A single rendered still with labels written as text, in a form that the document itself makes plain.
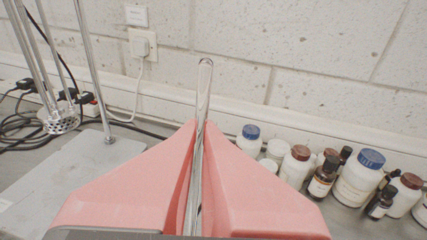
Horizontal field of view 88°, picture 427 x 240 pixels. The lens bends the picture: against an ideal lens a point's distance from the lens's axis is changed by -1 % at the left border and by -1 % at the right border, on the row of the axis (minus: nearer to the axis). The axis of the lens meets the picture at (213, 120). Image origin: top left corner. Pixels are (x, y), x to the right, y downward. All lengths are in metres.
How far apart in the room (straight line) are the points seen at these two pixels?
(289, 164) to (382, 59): 0.31
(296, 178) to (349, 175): 0.11
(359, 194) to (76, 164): 0.64
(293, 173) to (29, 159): 0.63
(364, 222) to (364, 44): 0.39
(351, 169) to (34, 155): 0.75
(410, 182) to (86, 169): 0.70
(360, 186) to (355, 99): 0.21
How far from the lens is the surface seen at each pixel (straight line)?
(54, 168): 0.64
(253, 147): 0.53
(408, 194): 0.62
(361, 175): 0.56
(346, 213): 0.61
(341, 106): 0.66
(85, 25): 0.53
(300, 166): 0.52
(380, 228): 0.62
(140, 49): 0.67
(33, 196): 0.60
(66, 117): 0.49
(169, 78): 0.69
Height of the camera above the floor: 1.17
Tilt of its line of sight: 34 degrees down
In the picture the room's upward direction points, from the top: 6 degrees clockwise
